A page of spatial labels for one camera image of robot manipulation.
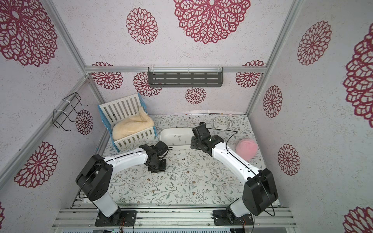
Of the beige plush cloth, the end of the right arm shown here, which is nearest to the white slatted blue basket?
the beige plush cloth

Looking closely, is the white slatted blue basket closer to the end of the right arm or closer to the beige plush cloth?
the beige plush cloth

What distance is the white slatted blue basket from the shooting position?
997 millimetres
